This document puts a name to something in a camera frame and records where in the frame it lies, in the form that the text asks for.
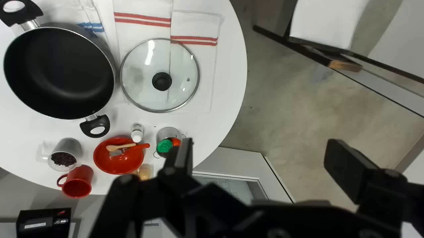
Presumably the small white bottle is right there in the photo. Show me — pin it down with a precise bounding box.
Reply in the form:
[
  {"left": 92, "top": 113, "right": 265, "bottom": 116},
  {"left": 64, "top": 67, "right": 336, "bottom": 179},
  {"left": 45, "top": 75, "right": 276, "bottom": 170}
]
[{"left": 129, "top": 123, "right": 145, "bottom": 144}]

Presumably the white blue-striped towel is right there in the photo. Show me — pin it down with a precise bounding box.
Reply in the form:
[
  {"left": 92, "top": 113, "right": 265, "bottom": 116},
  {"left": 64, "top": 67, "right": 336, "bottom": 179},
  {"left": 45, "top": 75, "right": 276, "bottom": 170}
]
[{"left": 38, "top": 0, "right": 115, "bottom": 54}]

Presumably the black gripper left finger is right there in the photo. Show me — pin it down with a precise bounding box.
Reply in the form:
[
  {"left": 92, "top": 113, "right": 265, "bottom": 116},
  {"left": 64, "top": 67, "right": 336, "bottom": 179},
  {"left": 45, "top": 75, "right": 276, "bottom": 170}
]
[{"left": 162, "top": 136, "right": 196, "bottom": 177}]

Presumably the glass pot lid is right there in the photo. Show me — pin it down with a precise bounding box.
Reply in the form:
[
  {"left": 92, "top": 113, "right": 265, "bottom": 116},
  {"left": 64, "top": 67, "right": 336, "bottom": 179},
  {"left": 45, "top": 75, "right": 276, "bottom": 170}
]
[{"left": 117, "top": 37, "right": 201, "bottom": 113}]

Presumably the black cooking pot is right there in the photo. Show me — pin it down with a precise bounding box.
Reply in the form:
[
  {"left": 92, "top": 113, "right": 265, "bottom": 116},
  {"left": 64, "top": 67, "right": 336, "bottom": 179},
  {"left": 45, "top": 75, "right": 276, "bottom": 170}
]
[{"left": 0, "top": 0, "right": 117, "bottom": 138}]

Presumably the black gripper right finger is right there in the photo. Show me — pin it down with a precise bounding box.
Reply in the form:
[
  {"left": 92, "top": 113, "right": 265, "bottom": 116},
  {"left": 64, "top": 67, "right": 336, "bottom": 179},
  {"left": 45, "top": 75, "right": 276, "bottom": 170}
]
[{"left": 323, "top": 137, "right": 389, "bottom": 206}]

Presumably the red mug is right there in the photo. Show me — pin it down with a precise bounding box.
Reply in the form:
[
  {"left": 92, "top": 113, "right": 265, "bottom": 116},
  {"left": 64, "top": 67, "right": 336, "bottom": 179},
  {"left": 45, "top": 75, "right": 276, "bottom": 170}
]
[{"left": 55, "top": 164, "right": 95, "bottom": 198}]

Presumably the white door with glass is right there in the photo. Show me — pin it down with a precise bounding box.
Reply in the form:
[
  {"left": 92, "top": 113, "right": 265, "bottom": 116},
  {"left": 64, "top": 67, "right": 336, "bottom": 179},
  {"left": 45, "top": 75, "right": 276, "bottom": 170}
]
[{"left": 140, "top": 145, "right": 295, "bottom": 238}]

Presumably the yellow bumpy ball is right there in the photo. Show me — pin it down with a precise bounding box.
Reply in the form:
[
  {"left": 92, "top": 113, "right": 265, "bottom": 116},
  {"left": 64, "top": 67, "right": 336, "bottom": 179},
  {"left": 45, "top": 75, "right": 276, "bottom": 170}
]
[{"left": 136, "top": 162, "right": 155, "bottom": 182}]

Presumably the folded white red-striped towel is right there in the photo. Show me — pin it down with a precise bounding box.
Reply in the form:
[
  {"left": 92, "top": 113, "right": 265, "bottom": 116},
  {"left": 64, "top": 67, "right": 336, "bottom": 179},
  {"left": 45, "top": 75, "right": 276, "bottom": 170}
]
[{"left": 111, "top": 0, "right": 174, "bottom": 67}]

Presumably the wooden spoon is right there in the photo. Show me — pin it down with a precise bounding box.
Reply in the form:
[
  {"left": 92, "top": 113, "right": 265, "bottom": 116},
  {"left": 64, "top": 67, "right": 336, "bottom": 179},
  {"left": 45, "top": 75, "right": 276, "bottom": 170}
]
[{"left": 104, "top": 141, "right": 137, "bottom": 156}]

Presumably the red bowl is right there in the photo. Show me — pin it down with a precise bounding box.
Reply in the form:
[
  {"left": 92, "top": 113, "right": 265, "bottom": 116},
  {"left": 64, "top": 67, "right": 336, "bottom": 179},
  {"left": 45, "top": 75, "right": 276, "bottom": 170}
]
[{"left": 91, "top": 134, "right": 151, "bottom": 175}]

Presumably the metal tin with coloured items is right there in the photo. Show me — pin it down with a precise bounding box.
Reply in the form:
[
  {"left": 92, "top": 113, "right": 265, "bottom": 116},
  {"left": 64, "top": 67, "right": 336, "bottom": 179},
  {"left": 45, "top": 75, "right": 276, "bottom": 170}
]
[{"left": 155, "top": 125, "right": 184, "bottom": 157}]

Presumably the black framed table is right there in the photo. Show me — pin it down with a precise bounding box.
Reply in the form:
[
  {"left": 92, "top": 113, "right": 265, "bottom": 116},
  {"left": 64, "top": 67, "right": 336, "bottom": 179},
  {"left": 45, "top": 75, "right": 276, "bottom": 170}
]
[{"left": 251, "top": 23, "right": 424, "bottom": 117}]

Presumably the long white red-striped towel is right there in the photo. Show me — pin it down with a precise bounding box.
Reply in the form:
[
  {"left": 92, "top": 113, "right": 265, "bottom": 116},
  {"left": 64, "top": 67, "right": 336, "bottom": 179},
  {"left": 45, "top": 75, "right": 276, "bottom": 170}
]
[{"left": 169, "top": 10, "right": 222, "bottom": 113}]

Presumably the black marker tray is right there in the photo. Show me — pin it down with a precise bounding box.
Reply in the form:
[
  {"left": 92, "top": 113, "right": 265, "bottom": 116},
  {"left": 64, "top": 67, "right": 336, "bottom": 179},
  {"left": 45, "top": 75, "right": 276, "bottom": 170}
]
[{"left": 15, "top": 207, "right": 72, "bottom": 238}]

